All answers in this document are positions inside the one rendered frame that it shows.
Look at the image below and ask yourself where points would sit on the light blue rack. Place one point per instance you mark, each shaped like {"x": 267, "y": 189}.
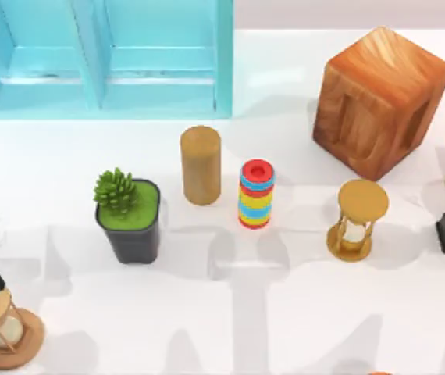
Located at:
{"x": 101, "y": 58}

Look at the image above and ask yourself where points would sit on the golden hourglass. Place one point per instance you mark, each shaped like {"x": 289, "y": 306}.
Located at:
{"x": 357, "y": 218}

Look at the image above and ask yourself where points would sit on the green plant in black pot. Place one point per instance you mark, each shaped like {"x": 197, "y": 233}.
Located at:
{"x": 130, "y": 218}

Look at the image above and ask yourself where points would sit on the brown wooden hourglass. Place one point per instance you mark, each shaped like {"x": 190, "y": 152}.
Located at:
{"x": 6, "y": 332}

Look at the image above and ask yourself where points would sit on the stack of coloured rings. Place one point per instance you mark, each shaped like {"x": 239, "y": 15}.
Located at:
{"x": 257, "y": 195}

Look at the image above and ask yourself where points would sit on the wooden block cabinet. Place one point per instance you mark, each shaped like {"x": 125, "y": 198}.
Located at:
{"x": 382, "y": 101}

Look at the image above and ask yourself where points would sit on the tan wooden cylinder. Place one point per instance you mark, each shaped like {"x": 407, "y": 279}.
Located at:
{"x": 201, "y": 166}

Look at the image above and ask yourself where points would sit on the orange round object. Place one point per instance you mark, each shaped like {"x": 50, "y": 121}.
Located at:
{"x": 378, "y": 373}

